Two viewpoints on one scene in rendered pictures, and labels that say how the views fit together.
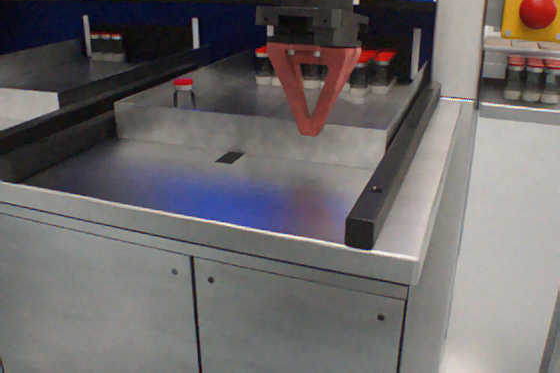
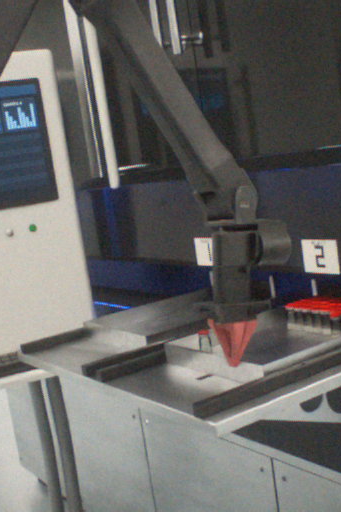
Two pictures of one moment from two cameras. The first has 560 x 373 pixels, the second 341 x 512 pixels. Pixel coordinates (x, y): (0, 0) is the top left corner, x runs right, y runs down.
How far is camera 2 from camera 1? 80 cm
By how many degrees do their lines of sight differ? 37
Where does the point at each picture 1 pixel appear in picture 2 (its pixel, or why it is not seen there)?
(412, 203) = (251, 404)
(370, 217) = (200, 404)
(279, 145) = (225, 371)
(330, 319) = not seen: outside the picture
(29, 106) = (135, 342)
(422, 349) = not seen: outside the picture
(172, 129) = (186, 360)
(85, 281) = (211, 474)
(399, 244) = (215, 418)
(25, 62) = (164, 308)
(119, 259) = (229, 457)
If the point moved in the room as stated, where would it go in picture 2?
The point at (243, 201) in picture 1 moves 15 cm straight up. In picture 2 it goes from (181, 397) to (166, 299)
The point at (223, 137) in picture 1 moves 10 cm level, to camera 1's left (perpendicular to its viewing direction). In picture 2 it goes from (205, 365) to (156, 363)
